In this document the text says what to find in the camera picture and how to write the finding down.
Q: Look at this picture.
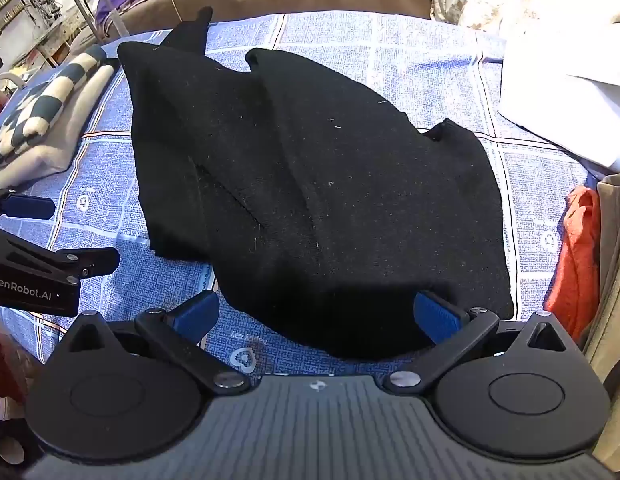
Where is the white metal tube frame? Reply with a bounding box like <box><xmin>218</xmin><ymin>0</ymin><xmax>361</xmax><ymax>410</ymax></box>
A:
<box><xmin>0</xmin><ymin>72</ymin><xmax>26</xmax><ymax>95</ymax></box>

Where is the orange cloth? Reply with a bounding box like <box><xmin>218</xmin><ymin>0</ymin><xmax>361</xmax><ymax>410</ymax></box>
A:
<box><xmin>544</xmin><ymin>186</ymin><xmax>602</xmax><ymax>341</ymax></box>

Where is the checkered folded cloth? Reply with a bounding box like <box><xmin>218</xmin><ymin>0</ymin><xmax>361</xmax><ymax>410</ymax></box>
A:
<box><xmin>0</xmin><ymin>44</ymin><xmax>121</xmax><ymax>167</ymax></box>

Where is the red cloth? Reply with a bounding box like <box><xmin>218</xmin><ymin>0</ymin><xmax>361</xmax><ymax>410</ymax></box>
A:
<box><xmin>0</xmin><ymin>290</ymin><xmax>29</xmax><ymax>411</ymax></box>

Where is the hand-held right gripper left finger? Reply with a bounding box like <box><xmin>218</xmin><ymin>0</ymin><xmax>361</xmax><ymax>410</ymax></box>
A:
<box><xmin>64</xmin><ymin>290</ymin><xmax>252</xmax><ymax>395</ymax></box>

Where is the cluttered wall rack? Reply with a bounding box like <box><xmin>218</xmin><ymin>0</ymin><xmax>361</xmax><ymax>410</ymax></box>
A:
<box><xmin>0</xmin><ymin>0</ymin><xmax>98</xmax><ymax>71</ymax></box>

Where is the white cloth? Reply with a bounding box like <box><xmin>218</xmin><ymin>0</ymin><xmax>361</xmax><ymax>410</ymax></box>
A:
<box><xmin>497</xmin><ymin>7</ymin><xmax>620</xmax><ymax>171</ymax></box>

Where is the olive cloth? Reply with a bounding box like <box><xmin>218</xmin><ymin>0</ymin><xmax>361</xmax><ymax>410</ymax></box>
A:
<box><xmin>582</xmin><ymin>152</ymin><xmax>620</xmax><ymax>471</ymax></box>

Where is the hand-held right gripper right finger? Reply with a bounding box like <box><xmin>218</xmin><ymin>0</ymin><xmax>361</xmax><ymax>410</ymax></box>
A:
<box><xmin>384</xmin><ymin>290</ymin><xmax>582</xmax><ymax>394</ymax></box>

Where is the black knit garment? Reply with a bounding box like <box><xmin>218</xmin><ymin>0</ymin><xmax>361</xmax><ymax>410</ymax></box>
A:
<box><xmin>117</xmin><ymin>6</ymin><xmax>516</xmax><ymax>360</ymax></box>

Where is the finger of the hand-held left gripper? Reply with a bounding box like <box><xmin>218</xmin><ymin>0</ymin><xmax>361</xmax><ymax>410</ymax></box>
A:
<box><xmin>0</xmin><ymin>180</ymin><xmax>57</xmax><ymax>224</ymax></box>
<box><xmin>54</xmin><ymin>247</ymin><xmax>122</xmax><ymax>282</ymax></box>

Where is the blue patterned bed sheet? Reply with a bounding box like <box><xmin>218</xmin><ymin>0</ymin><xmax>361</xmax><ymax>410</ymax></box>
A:
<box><xmin>0</xmin><ymin>10</ymin><xmax>607</xmax><ymax>377</ymax></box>

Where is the cream folded cloth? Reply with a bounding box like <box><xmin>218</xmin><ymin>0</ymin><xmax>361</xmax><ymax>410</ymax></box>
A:
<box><xmin>0</xmin><ymin>64</ymin><xmax>118</xmax><ymax>188</ymax></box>

